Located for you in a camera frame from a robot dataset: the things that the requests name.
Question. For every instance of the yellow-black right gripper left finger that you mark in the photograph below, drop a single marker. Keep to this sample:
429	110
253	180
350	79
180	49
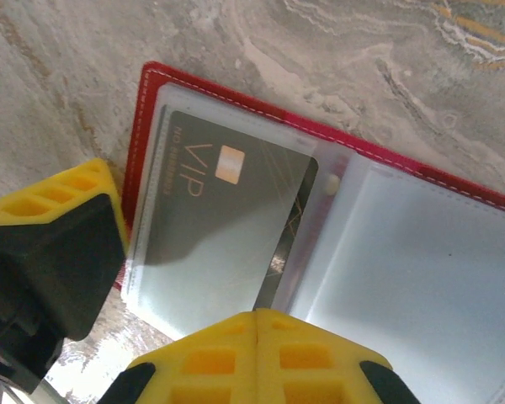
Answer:
210	366

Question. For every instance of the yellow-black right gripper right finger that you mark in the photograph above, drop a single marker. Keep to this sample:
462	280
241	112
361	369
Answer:
307	366

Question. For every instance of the red card holder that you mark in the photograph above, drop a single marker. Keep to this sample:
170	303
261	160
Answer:
404	273

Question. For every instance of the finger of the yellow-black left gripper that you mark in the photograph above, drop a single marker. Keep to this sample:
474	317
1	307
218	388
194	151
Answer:
63	244

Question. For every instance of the black VIP credit card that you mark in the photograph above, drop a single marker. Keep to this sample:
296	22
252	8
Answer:
219	198

